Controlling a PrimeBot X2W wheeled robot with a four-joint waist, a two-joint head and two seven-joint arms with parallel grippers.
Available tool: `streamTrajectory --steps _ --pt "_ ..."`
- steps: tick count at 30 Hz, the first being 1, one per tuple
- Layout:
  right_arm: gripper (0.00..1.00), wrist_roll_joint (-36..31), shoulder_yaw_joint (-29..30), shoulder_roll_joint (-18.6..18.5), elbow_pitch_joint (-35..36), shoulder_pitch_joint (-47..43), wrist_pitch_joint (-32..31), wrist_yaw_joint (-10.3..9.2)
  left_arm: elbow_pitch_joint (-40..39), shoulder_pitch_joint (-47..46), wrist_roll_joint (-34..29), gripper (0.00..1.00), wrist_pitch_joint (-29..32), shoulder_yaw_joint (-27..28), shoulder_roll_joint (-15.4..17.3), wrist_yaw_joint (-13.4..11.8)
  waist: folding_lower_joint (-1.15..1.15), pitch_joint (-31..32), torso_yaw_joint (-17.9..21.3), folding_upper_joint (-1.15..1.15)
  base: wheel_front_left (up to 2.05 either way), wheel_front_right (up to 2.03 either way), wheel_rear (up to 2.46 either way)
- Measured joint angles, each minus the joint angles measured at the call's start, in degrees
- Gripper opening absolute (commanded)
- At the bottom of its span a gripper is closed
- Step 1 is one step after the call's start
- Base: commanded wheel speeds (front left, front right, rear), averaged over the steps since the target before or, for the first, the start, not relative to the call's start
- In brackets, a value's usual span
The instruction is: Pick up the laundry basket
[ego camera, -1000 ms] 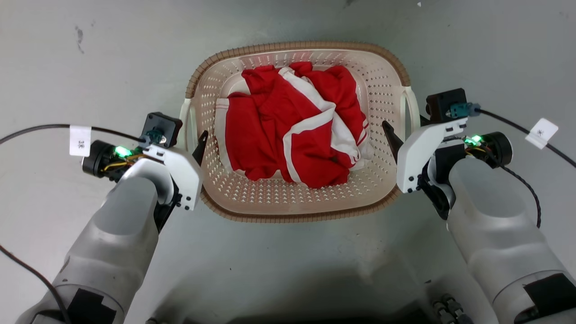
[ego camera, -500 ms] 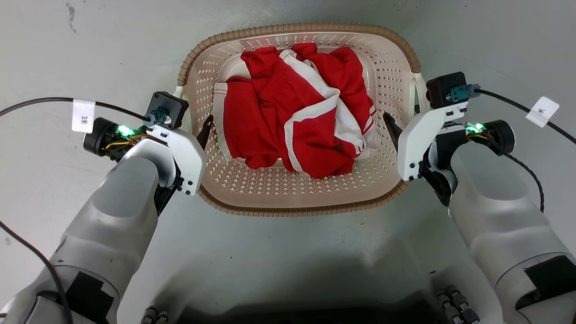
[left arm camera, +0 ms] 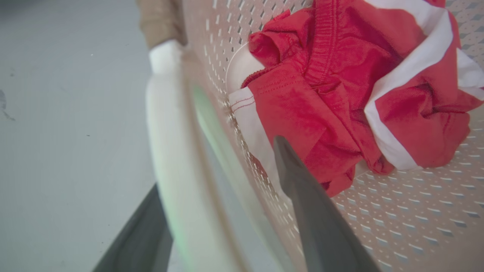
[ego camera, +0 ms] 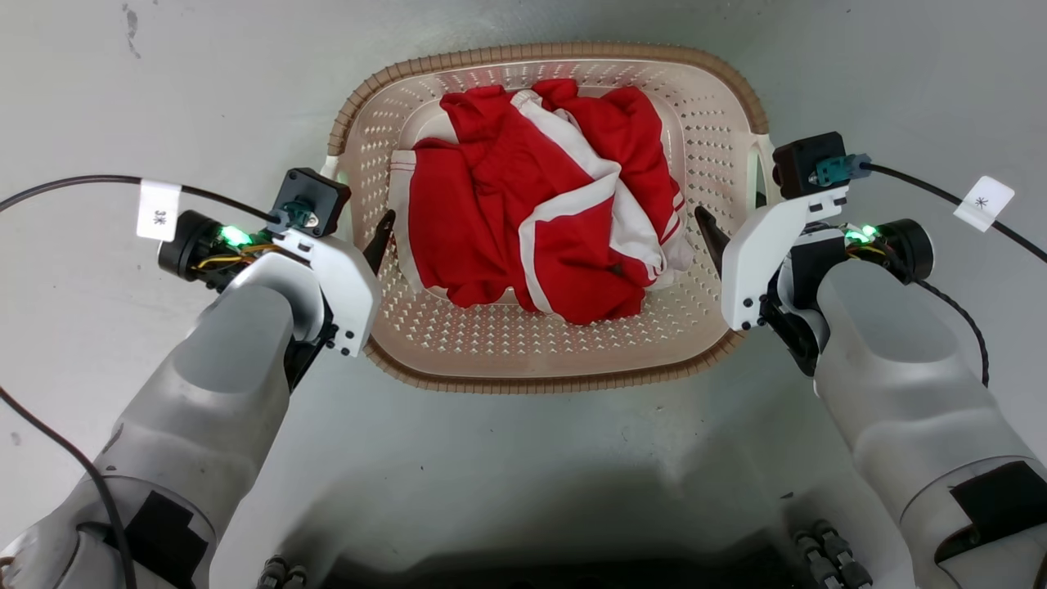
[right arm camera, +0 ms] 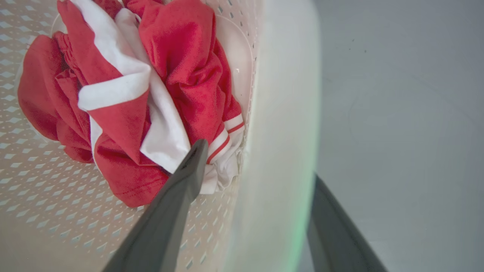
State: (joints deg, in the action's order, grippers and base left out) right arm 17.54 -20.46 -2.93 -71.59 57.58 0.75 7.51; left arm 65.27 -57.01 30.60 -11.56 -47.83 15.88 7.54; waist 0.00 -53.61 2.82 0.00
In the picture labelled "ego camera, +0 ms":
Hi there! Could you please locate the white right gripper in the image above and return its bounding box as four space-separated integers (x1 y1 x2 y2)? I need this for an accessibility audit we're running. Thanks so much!
694 186 850 377

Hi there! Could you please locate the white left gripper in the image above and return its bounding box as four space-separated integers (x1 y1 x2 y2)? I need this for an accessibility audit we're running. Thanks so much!
268 210 398 390

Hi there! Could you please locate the beige perforated plastic laundry basket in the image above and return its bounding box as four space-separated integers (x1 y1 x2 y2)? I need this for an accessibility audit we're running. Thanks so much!
326 43 775 395

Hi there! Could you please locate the red and white garment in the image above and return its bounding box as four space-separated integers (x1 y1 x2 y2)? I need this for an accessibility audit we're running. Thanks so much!
388 79 695 326

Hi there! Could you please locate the black right camera cable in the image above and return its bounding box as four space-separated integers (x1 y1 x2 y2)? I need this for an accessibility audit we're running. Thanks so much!
865 162 1047 264

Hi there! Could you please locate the black camera cable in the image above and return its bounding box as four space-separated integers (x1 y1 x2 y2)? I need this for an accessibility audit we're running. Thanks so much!
865 162 1047 264
0 174 277 223

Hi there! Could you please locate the white cable label tag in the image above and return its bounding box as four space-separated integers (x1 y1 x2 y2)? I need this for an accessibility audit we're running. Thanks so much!
136 179 182 243
952 175 1016 233

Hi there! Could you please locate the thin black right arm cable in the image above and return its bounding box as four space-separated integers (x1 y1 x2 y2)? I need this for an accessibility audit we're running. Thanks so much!
910 277 991 388

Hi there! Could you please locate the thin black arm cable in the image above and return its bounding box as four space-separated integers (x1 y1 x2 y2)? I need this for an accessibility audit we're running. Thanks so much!
0 386 138 589
910 277 991 388

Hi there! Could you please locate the black left camera cable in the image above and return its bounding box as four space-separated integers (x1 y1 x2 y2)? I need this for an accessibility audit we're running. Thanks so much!
0 174 277 223

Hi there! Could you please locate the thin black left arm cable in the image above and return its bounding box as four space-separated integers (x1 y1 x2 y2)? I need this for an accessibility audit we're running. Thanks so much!
0 386 138 589

